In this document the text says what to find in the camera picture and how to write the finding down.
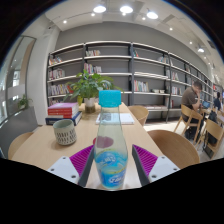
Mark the dark blue book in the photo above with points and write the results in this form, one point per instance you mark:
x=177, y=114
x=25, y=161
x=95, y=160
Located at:
x=63, y=120

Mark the round ceiling lights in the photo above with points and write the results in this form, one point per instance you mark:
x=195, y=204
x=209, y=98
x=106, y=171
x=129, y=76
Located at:
x=99, y=9

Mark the clear bottle with turquoise cap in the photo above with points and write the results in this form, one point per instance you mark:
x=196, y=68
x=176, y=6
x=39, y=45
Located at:
x=110, y=160

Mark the grey patterned ceramic mug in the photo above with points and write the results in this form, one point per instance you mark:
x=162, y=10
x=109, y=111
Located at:
x=65, y=133

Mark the person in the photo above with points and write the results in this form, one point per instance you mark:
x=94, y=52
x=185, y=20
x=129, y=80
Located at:
x=190, y=98
x=217, y=101

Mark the red book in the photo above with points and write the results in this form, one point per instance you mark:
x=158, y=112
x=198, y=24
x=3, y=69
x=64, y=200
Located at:
x=61, y=112

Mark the grey shelf unit with books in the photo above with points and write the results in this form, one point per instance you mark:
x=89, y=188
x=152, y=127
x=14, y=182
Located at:
x=110, y=66

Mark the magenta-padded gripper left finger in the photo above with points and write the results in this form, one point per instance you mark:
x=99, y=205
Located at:
x=63, y=168

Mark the slatted wooden chair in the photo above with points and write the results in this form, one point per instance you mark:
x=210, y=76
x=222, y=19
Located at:
x=188, y=115
x=213, y=131

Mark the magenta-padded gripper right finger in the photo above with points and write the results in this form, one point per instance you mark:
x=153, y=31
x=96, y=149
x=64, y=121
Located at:
x=163, y=168

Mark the small green window plant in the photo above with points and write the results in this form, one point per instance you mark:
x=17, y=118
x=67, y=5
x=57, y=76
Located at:
x=24, y=101

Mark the white open booklet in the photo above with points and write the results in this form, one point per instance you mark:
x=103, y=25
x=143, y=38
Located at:
x=125, y=118

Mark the green potted plant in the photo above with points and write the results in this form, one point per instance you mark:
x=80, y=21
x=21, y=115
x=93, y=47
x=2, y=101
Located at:
x=89, y=87

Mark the pink book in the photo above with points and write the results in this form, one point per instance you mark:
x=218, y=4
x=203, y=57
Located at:
x=62, y=106

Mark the laptop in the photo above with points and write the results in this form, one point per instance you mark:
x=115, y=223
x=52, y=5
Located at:
x=206, y=104

